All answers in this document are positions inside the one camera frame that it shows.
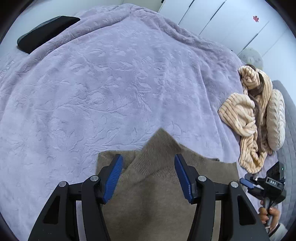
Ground olive brown knit sweater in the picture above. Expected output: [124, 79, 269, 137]
[103, 128, 238, 240]

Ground person's right hand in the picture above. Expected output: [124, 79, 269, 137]
[258, 200, 280, 233]

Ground grey quilted headboard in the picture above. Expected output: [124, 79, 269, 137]
[273, 80, 296, 229]

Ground beige striped plush blanket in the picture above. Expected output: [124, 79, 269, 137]
[218, 65, 273, 174]

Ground cream braided round pillow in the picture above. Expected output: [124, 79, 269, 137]
[266, 89, 286, 151]

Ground lavender embossed bed blanket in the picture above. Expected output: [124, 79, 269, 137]
[1, 4, 243, 240]

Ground white wardrobe doors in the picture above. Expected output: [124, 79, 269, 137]
[159, 1, 291, 69]

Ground black bed corner pad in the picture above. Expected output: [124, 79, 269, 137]
[17, 16, 80, 54]

